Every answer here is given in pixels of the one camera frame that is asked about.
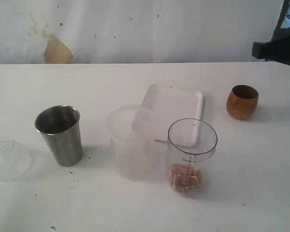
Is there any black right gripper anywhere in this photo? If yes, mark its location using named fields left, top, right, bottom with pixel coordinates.
left=252, top=27, right=290, bottom=66

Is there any brown wooden cup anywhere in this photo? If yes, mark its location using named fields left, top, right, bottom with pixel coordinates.
left=226, top=85, right=259, bottom=120

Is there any wooden pieces pile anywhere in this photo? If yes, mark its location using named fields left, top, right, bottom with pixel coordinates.
left=169, top=163, right=206, bottom=195

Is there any stainless steel cup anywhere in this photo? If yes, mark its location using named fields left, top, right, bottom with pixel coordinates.
left=34, top=105, right=83, bottom=167

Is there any clear measuring beaker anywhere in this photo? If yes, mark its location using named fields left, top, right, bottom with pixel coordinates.
left=166, top=118, right=218, bottom=197

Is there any white plastic tray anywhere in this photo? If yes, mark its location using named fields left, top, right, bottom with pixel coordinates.
left=142, top=85, right=203, bottom=141

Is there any translucent plastic container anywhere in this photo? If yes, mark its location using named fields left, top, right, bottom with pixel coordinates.
left=107, top=105, right=155, bottom=181

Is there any clear plastic dome lid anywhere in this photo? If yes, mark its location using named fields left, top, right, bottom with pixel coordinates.
left=0, top=137, right=32, bottom=182

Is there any black metal frame post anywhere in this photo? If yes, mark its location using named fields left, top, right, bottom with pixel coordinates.
left=271, top=0, right=290, bottom=41

